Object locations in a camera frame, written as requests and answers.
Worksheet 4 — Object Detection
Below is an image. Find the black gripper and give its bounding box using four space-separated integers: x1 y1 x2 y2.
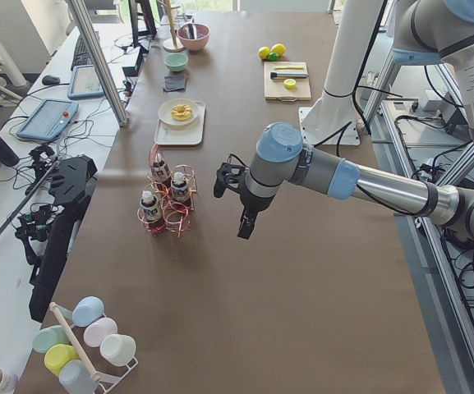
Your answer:
237 172 277 239

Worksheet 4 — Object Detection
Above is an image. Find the tea bottle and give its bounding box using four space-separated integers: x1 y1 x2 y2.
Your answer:
151 153 172 190
171 172 191 210

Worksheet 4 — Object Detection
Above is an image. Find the tea bottle front end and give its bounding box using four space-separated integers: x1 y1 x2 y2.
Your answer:
140 190 165 234

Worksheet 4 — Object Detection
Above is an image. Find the white serving tray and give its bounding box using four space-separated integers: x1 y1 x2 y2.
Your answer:
154 98 205 146

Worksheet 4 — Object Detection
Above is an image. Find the white plate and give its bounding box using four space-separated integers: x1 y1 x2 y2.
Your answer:
158 98 200 127

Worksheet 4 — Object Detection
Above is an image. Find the wooden cutting board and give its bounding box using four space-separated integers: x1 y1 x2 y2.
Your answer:
263 62 311 101

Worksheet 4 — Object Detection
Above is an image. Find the grey folded cloth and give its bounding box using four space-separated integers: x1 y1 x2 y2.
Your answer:
163 74 187 92

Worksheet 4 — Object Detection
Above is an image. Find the yellow green plastic knife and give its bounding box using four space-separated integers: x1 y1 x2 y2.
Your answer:
274 64 304 70

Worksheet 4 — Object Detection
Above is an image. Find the green lime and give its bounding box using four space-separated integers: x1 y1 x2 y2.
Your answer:
268 52 279 62

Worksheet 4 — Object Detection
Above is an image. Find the yellow lemon near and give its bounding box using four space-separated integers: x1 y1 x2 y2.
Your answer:
257 47 270 60

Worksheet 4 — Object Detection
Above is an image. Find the yellow lemon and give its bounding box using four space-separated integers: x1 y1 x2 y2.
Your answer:
257 47 270 60
271 43 287 57

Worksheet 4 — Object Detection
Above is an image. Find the white cup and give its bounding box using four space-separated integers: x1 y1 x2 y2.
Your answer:
99 333 136 367

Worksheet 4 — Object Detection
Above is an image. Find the mint green bowl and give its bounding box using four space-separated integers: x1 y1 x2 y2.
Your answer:
163 53 189 72

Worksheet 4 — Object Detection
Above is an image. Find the light blue cup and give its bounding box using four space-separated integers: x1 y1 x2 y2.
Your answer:
72 295 104 327

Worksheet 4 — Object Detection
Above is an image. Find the yellow lemon far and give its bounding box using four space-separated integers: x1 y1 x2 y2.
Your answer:
271 43 287 57

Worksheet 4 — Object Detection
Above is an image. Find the pale pink cup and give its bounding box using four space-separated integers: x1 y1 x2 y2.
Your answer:
83 317 117 348

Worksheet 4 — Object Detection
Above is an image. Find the black box on desk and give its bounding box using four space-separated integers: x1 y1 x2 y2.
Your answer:
122 47 143 77

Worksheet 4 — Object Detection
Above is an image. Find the wooden mug tree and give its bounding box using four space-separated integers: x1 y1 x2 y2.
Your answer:
157 0 184 53

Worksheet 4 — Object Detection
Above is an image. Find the pink bowl with ice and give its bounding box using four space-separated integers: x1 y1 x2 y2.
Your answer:
177 23 210 52

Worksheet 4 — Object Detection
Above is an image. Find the blue tablet far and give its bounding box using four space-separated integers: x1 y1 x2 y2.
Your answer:
67 65 104 100

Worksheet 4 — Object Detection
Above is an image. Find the blue tablet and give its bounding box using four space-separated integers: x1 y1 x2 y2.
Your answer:
67 65 104 100
16 99 79 141

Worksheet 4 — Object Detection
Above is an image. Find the blue tablet near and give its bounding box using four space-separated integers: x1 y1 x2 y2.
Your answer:
16 99 79 141

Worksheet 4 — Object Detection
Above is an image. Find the mint green cup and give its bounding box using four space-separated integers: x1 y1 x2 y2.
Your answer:
32 325 70 354

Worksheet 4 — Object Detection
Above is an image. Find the grey blue cup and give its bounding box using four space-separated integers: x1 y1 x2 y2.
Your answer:
58 360 98 394

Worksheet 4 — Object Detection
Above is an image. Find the yellow cup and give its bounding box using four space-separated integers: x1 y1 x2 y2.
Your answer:
44 344 80 377

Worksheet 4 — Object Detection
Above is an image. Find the black keyboard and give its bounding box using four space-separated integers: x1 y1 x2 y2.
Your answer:
70 35 93 70

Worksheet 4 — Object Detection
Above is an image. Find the black computer mouse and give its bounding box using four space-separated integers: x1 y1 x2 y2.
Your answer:
41 75 60 86

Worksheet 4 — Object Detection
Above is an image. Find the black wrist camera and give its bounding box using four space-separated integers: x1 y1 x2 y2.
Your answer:
213 153 248 199

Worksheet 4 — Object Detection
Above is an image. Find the copper wire bottle rack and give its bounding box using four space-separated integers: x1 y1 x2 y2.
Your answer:
137 144 197 238

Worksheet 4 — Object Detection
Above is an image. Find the glazed ring donut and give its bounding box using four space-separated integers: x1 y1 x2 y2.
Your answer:
171 104 193 121

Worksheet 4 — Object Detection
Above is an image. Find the black camera stand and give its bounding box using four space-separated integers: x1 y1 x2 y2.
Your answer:
15 144 98 323

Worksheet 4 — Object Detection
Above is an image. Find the wooden rack handle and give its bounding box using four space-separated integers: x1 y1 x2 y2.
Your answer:
49 302 100 382

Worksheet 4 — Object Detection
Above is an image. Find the white wire cup rack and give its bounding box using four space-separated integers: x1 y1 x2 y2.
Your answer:
62 307 139 393

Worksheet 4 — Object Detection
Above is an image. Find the aluminium frame post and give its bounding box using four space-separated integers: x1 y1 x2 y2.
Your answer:
67 0 129 127

